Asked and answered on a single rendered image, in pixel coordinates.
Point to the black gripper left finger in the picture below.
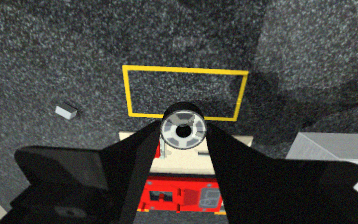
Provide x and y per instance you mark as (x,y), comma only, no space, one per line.
(119,171)

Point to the black and grey wheel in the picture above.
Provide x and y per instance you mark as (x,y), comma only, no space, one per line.
(183,138)

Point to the yellow rectangular outline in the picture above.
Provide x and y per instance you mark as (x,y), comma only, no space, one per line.
(178,69)

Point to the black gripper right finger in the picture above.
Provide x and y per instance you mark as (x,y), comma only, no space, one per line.
(249,182)

